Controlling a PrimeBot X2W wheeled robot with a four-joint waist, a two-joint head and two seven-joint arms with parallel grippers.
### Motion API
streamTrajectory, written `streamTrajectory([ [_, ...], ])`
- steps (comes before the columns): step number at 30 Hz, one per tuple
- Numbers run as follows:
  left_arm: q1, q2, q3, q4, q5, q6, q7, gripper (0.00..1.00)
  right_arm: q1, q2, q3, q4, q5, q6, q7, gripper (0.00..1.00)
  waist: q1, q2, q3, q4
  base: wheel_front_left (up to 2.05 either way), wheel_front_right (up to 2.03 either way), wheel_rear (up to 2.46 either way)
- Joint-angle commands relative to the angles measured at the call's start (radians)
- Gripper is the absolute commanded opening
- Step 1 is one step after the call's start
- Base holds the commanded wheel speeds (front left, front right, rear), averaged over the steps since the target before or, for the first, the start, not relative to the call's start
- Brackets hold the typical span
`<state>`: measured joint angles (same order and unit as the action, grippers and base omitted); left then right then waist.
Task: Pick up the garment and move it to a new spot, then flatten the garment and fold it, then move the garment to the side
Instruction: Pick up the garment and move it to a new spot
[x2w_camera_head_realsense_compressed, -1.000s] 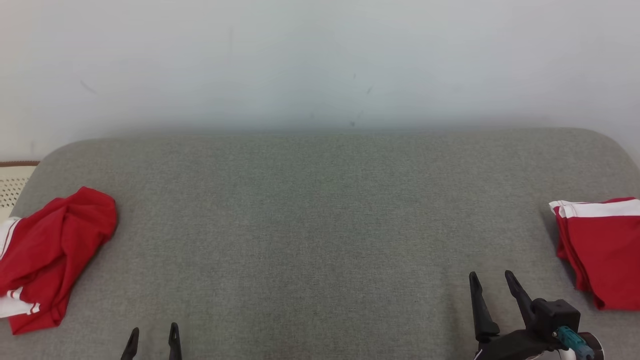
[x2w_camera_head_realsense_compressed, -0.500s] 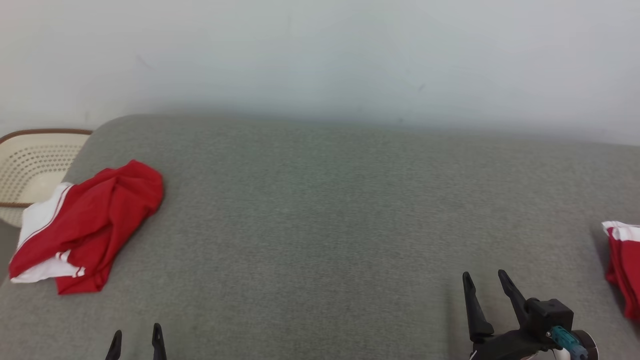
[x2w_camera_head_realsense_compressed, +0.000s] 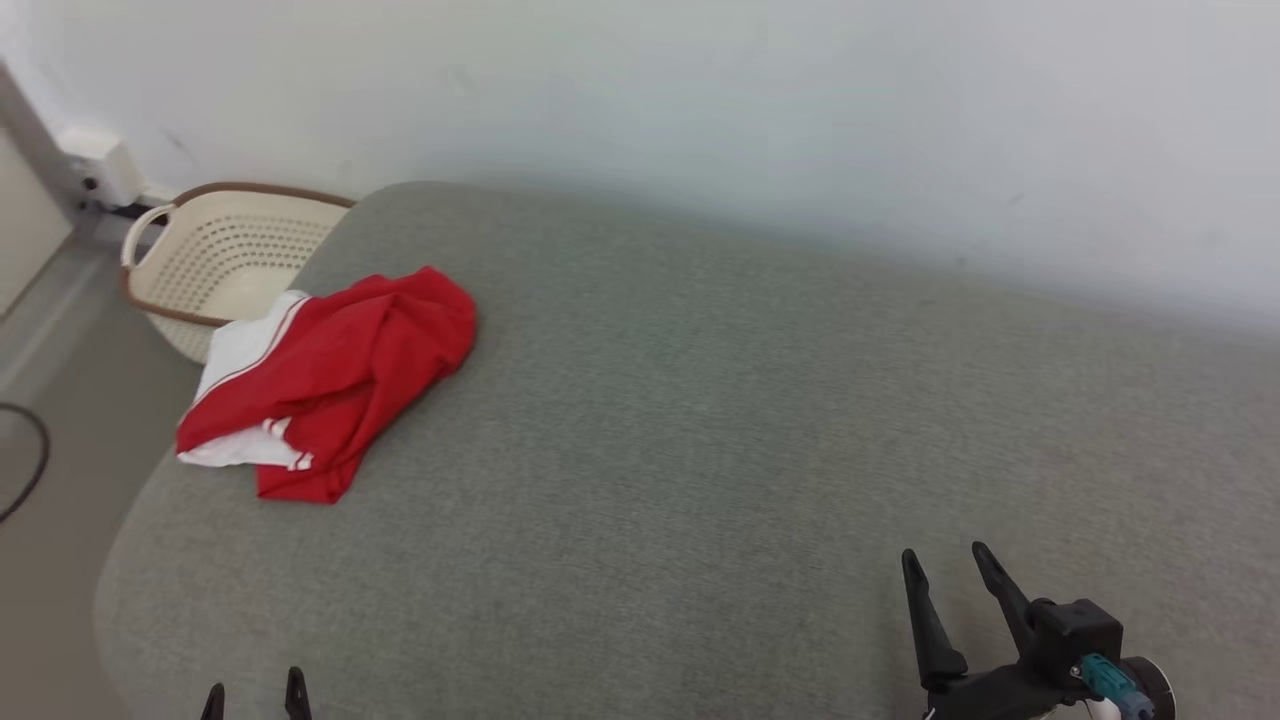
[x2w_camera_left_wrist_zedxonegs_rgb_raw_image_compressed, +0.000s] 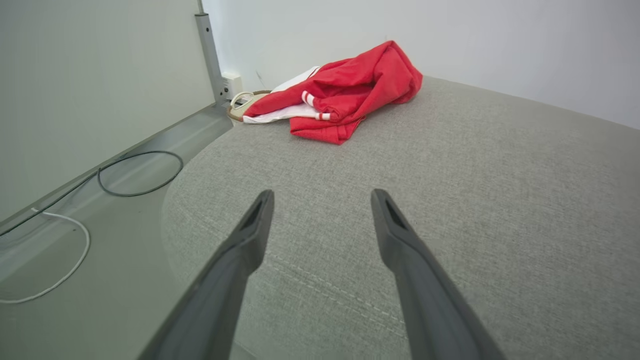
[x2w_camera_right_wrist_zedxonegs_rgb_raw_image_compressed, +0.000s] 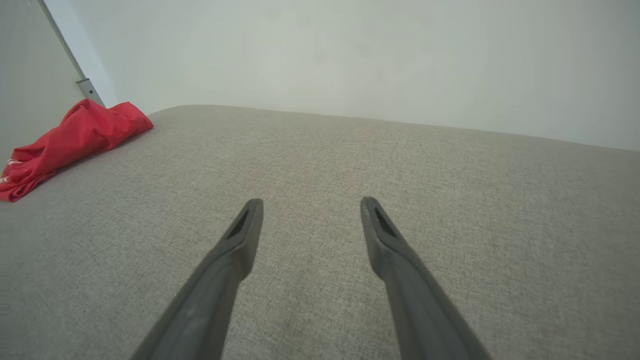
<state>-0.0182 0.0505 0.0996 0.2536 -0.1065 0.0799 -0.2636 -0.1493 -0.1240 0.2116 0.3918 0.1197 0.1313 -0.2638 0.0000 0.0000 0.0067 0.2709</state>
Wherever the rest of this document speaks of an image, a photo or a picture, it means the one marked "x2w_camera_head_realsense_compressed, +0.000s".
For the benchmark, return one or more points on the white wall box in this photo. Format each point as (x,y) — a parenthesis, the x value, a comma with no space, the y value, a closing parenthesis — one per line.
(105,165)

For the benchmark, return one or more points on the cream perforated laundry basket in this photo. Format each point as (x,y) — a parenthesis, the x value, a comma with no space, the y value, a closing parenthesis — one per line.
(230,260)

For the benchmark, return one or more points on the beige door panel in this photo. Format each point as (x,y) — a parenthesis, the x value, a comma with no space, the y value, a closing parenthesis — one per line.
(25,230)

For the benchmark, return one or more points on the grey fabric sofa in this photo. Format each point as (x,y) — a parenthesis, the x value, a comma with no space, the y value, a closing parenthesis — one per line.
(700,450)

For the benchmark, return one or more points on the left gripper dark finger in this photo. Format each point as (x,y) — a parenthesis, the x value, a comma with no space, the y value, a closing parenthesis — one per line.
(212,705)
(298,700)

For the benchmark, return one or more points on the black wall baseboard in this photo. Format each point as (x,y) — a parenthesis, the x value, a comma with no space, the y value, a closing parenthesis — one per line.
(135,212)

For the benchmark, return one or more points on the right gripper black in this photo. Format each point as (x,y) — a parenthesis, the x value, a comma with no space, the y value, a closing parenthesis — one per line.
(1000,690)

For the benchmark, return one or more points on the red Bulls 23 jersey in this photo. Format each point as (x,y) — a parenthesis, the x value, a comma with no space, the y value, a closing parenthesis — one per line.
(380,340)

